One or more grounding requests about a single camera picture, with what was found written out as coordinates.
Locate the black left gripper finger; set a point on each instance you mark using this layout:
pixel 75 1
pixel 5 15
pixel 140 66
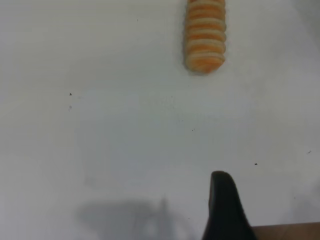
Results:
pixel 225 212

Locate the twisted golden bread roll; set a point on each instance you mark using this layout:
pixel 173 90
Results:
pixel 205 37

